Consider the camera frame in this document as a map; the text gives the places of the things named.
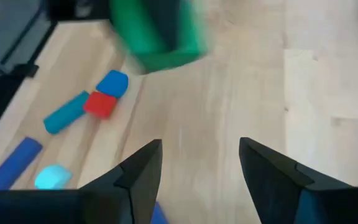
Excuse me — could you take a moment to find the blue half-round block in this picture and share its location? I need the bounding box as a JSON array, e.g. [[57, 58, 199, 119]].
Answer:
[[95, 69, 129, 99]]

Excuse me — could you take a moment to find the green rounded block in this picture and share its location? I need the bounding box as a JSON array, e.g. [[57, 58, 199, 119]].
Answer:
[[108, 0, 210, 75]]

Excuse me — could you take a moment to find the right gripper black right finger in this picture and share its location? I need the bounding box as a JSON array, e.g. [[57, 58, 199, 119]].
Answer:
[[239, 137, 358, 224]]

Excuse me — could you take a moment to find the light cyan rounded block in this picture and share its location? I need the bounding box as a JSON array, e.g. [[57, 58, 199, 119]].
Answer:
[[34, 164, 73, 190]]

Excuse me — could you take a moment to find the light blue long block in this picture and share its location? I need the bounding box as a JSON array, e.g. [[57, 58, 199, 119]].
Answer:
[[43, 90, 90, 136]]

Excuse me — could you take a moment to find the black table edge bracket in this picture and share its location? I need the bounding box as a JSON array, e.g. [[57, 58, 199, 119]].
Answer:
[[10, 63, 40, 78]]

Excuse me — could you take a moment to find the small red block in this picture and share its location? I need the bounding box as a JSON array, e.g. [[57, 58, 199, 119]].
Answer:
[[83, 90, 118, 120]]

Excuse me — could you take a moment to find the dark blue long block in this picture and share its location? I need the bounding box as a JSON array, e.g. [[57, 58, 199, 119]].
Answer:
[[0, 136, 44, 191]]

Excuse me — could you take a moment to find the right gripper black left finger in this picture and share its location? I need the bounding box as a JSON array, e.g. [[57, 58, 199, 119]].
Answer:
[[0, 139, 163, 224]]

